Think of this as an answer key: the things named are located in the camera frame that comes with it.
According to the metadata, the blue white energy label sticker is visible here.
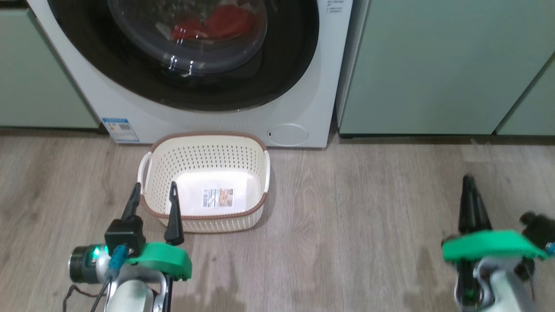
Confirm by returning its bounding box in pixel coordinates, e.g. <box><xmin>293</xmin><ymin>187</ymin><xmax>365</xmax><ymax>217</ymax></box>
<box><xmin>102</xmin><ymin>118</ymin><xmax>140</xmax><ymax>143</ymax></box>

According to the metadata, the pale green cabinet door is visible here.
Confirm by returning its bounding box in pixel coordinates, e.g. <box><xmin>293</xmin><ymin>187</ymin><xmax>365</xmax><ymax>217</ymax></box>
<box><xmin>494</xmin><ymin>56</ymin><xmax>555</xmax><ymax>136</ymax></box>

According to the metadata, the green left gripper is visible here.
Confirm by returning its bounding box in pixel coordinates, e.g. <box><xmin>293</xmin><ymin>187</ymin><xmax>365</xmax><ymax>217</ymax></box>
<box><xmin>121</xmin><ymin>181</ymin><xmax>193</xmax><ymax>281</ymax></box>

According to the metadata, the grey cabinet side panel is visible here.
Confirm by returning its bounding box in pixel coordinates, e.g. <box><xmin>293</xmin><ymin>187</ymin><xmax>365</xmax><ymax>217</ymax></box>
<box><xmin>336</xmin><ymin>0</ymin><xmax>371</xmax><ymax>130</ymax></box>

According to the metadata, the printed paper basket label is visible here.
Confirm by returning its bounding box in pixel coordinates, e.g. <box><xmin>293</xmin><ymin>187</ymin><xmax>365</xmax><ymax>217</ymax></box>
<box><xmin>202</xmin><ymin>188</ymin><xmax>234</xmax><ymax>208</ymax></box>

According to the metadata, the round black glass washer door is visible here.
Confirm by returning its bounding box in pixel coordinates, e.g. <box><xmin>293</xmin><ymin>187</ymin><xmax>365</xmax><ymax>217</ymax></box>
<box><xmin>48</xmin><ymin>0</ymin><xmax>320</xmax><ymax>112</ymax></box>

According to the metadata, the wide pale green cabinet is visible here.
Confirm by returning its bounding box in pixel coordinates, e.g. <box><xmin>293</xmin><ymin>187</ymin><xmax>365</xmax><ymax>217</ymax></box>
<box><xmin>338</xmin><ymin>0</ymin><xmax>555</xmax><ymax>136</ymax></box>

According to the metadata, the cream perforated plastic laundry basket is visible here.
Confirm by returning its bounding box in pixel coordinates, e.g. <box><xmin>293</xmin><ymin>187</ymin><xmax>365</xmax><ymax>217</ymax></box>
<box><xmin>137</xmin><ymin>132</ymin><xmax>271</xmax><ymax>234</ymax></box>

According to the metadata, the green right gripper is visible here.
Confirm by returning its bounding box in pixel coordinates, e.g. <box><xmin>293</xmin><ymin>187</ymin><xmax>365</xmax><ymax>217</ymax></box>
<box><xmin>441</xmin><ymin>175</ymin><xmax>548</xmax><ymax>263</ymax></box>

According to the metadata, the red basketball jersey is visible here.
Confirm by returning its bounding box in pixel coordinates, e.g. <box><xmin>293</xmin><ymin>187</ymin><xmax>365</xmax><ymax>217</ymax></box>
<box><xmin>171</xmin><ymin>5</ymin><xmax>255</xmax><ymax>42</ymax></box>

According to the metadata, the white front-load washing machine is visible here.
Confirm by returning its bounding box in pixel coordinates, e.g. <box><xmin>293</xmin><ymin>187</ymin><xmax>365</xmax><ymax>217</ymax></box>
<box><xmin>27</xmin><ymin>0</ymin><xmax>354</xmax><ymax>149</ymax></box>

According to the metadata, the round white filter cover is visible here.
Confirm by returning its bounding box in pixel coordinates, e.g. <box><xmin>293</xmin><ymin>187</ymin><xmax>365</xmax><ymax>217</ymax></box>
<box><xmin>267</xmin><ymin>123</ymin><xmax>309</xmax><ymax>146</ymax></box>

